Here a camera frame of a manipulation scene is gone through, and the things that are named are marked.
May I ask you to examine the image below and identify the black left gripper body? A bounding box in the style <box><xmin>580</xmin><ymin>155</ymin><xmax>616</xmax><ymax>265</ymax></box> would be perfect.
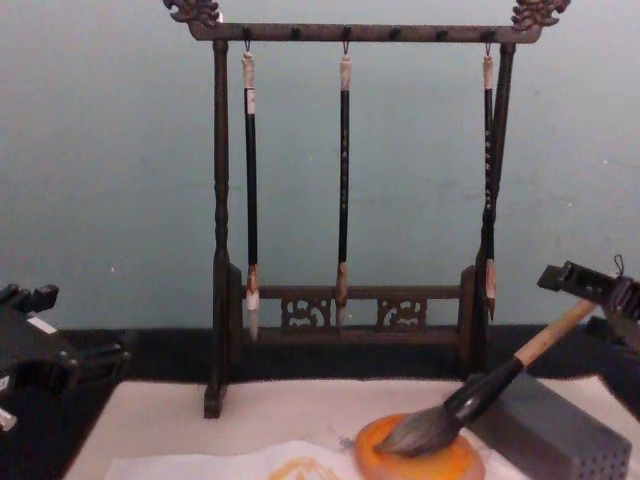
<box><xmin>0</xmin><ymin>298</ymin><xmax>82</xmax><ymax>401</ymax></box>

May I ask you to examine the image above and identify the large brush with tan handle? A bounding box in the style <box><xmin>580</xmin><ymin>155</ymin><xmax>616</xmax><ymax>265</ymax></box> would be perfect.
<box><xmin>374</xmin><ymin>299</ymin><xmax>599</xmax><ymax>459</ymax></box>

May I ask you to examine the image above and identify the black table cloth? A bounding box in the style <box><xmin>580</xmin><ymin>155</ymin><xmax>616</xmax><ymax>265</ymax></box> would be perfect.
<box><xmin>0</xmin><ymin>323</ymin><xmax>640</xmax><ymax>480</ymax></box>

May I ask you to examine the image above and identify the grey perforated block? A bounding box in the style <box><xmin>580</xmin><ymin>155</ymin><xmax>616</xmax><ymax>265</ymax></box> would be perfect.
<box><xmin>468</xmin><ymin>371</ymin><xmax>634</xmax><ymax>480</ymax></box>

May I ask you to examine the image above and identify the white felt mat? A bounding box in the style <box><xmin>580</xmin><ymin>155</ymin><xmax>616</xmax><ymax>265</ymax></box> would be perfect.
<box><xmin>63</xmin><ymin>375</ymin><xmax>640</xmax><ymax>480</ymax></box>

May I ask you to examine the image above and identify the thin black brush, dark tip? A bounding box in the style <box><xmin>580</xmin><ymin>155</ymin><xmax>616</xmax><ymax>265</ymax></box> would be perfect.
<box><xmin>480</xmin><ymin>41</ymin><xmax>501</xmax><ymax>322</ymax></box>

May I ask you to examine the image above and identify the white paper with orange strokes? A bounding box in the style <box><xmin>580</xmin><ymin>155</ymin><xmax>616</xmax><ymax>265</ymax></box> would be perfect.
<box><xmin>101</xmin><ymin>438</ymin><xmax>507</xmax><ymax>480</ymax></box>

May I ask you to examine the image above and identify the dark carved wooden brush rack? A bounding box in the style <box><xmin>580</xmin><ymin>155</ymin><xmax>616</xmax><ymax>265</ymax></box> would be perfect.
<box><xmin>162</xmin><ymin>0</ymin><xmax>572</xmax><ymax>421</ymax></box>

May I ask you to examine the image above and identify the round orange ink dish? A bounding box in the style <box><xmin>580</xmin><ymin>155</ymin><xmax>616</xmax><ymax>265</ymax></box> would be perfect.
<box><xmin>354</xmin><ymin>411</ymin><xmax>487</xmax><ymax>480</ymax></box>

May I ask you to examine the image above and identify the black brush with white tip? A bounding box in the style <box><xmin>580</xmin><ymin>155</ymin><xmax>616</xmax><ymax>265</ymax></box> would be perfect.
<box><xmin>240</xmin><ymin>39</ymin><xmax>263</xmax><ymax>344</ymax></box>

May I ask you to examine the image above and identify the black brush with brown tip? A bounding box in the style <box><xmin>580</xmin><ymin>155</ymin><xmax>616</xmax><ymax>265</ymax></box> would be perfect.
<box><xmin>333</xmin><ymin>39</ymin><xmax>354</xmax><ymax>335</ymax></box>

